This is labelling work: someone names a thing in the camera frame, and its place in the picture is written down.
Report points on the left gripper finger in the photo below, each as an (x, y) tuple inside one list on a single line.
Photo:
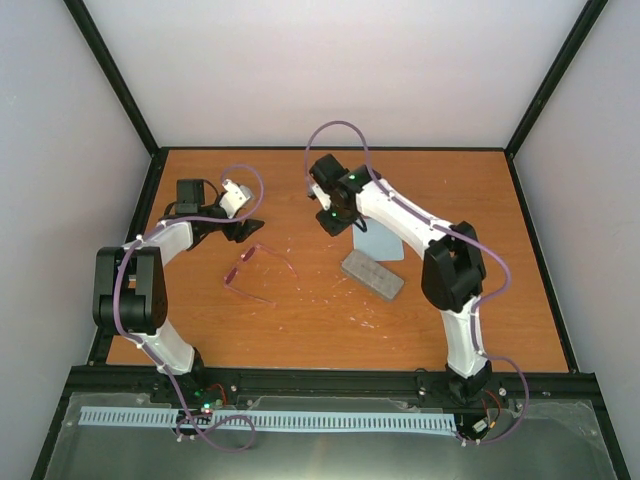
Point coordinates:
[(252, 225), (239, 235)]

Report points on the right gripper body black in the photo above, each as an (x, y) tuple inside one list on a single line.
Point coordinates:
[(340, 221)]

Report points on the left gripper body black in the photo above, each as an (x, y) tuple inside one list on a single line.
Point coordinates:
[(235, 225)]

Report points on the light blue cleaning cloth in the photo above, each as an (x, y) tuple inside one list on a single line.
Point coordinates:
[(378, 242)]

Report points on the grey felt glasses case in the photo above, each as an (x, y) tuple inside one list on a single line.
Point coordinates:
[(372, 275)]

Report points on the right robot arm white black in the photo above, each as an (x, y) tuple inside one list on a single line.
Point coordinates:
[(453, 269)]

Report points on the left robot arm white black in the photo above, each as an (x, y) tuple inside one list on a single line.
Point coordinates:
[(130, 296)]

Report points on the pink sunglasses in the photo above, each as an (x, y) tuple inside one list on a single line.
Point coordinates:
[(259, 274)]

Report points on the metal front plate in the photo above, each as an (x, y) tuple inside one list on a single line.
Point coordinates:
[(552, 440)]

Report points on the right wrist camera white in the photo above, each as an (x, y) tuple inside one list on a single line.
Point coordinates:
[(315, 192)]

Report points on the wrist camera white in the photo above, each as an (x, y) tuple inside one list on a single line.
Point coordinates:
[(234, 198), (315, 192)]

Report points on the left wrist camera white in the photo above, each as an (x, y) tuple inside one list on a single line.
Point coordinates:
[(234, 198)]

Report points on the light blue slotted cable duct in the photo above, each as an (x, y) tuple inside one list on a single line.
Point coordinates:
[(279, 421)]

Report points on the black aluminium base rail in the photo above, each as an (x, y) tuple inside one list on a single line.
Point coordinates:
[(418, 388)]

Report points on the black frame post left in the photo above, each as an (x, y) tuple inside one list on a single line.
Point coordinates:
[(98, 47)]

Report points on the black frame post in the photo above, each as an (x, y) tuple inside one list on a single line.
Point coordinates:
[(579, 32), (98, 47)]

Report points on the black frame post right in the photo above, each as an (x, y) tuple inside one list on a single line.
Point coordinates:
[(579, 32)]

